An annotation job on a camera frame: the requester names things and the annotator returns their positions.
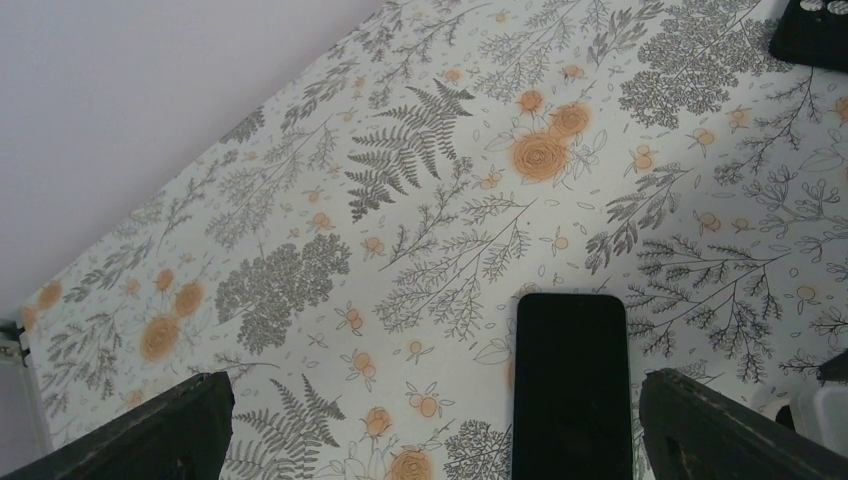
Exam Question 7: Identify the phone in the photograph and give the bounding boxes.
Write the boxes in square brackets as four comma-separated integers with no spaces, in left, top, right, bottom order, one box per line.
[512,293,633,479]

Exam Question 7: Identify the black phone case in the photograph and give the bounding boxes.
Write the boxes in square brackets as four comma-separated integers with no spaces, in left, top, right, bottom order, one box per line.
[768,0,847,73]

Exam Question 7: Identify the floral patterned table mat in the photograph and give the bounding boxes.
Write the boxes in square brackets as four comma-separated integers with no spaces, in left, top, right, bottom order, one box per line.
[22,1,847,479]

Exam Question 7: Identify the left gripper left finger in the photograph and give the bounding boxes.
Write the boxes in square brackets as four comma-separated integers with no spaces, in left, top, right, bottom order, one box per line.
[4,372,235,479]

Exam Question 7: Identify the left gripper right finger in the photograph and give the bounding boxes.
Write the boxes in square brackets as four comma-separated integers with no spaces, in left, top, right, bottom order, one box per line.
[639,368,847,479]

